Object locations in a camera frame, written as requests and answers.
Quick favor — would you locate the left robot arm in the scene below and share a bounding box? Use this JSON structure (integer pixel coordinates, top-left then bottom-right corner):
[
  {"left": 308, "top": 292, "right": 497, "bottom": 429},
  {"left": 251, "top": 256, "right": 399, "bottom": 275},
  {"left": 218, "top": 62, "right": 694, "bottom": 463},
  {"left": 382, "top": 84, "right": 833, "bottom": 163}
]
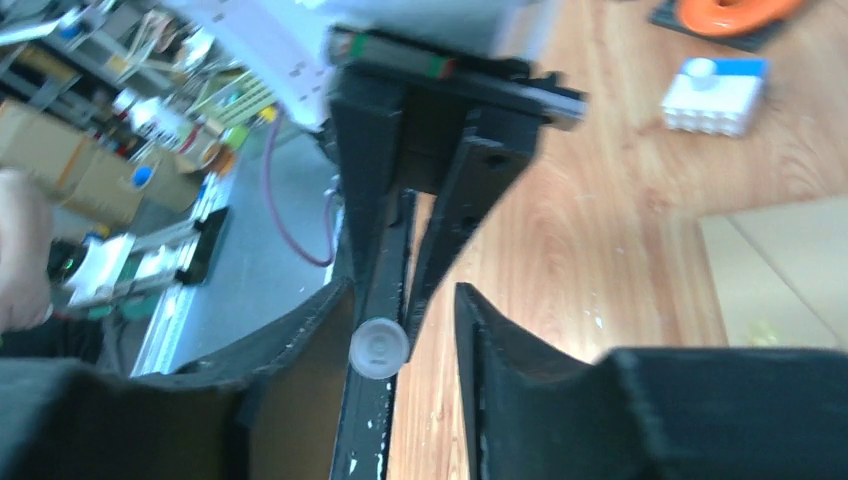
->
[{"left": 171, "top": 1, "right": 588, "bottom": 346}]

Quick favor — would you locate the brown cardboard box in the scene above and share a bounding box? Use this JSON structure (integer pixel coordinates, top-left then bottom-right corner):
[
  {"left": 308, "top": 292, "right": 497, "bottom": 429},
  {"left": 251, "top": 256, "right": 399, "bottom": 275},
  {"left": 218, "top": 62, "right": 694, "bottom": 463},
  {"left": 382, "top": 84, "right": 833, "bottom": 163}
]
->
[{"left": 1, "top": 100, "right": 202, "bottom": 227}]

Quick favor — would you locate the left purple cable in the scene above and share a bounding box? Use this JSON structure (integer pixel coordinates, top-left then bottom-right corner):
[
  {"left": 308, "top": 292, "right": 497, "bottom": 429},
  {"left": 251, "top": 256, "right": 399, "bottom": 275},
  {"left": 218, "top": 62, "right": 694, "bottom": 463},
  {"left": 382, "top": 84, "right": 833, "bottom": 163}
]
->
[{"left": 262, "top": 109, "right": 339, "bottom": 270}]

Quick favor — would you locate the white glue stick cap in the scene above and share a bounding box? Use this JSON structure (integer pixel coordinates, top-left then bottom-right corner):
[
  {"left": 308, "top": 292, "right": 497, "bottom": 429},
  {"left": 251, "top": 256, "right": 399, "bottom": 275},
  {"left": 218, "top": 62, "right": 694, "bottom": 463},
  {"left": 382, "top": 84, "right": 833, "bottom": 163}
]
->
[{"left": 349, "top": 317, "right": 410, "bottom": 380}]

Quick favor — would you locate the bystander hand in background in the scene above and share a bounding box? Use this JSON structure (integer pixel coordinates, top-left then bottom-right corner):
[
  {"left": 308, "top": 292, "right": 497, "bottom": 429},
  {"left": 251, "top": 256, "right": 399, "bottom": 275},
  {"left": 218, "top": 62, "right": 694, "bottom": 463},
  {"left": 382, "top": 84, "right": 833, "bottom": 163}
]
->
[{"left": 1, "top": 169, "right": 53, "bottom": 333}]

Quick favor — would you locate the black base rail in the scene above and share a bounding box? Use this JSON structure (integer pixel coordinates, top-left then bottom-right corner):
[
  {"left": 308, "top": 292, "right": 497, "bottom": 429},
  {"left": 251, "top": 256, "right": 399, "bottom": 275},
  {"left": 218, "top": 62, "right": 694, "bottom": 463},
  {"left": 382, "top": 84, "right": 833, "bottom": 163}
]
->
[{"left": 330, "top": 191, "right": 415, "bottom": 480}]

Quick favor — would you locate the brown paper envelope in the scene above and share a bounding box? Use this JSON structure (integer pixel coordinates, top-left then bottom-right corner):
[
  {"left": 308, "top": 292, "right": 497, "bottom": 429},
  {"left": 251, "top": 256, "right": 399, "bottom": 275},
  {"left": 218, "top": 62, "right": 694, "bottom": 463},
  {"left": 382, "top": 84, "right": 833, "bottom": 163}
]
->
[{"left": 700, "top": 196, "right": 847, "bottom": 350}]

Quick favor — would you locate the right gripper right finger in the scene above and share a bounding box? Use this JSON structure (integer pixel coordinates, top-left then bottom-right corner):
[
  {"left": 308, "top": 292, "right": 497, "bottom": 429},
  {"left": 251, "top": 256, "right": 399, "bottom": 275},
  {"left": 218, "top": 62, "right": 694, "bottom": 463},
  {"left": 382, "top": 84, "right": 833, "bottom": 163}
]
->
[{"left": 455, "top": 283, "right": 847, "bottom": 479}]

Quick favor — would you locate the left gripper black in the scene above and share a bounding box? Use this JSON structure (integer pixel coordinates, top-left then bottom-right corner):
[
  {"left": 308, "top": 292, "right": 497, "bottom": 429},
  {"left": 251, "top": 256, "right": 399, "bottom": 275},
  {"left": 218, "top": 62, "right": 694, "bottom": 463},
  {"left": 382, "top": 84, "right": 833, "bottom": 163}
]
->
[{"left": 325, "top": 26, "right": 588, "bottom": 350}]

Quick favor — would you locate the blue white toy block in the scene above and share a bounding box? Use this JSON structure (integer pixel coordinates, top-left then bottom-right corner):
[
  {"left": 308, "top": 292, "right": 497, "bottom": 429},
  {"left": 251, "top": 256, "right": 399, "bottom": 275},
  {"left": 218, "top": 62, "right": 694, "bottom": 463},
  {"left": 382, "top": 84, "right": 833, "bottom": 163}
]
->
[{"left": 660, "top": 57, "right": 770, "bottom": 137}]

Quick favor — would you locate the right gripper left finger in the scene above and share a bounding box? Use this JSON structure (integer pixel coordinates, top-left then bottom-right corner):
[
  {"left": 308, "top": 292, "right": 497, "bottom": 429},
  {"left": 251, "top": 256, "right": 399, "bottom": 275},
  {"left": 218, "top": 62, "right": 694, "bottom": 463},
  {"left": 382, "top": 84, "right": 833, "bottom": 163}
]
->
[{"left": 1, "top": 278, "right": 354, "bottom": 479}]

